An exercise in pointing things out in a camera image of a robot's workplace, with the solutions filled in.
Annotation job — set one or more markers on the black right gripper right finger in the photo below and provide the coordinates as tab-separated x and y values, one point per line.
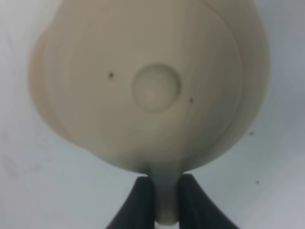
196	210

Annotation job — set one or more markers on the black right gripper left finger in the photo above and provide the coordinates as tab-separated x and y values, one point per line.
138	211

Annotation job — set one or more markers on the beige teapot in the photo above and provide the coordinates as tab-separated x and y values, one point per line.
157	87

